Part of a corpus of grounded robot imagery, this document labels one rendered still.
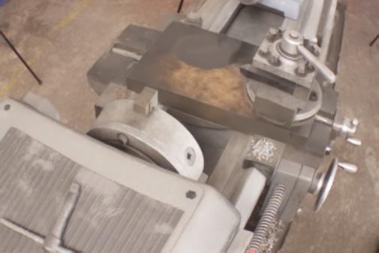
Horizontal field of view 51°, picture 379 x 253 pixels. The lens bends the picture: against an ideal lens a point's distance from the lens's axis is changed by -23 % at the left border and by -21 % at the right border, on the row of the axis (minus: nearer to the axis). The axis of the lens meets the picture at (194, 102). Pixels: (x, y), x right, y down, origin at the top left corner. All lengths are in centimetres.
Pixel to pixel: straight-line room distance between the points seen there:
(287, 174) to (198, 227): 79
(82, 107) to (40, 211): 205
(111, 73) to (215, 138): 38
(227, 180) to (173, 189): 65
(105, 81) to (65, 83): 134
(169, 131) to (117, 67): 66
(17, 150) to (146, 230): 26
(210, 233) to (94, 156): 21
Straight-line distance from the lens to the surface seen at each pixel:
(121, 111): 95
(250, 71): 124
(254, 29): 203
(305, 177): 142
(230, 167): 135
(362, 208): 244
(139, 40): 167
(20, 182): 71
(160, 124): 93
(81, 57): 302
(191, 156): 96
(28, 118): 79
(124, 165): 70
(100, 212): 65
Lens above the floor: 189
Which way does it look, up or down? 45 degrees down
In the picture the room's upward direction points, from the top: 5 degrees clockwise
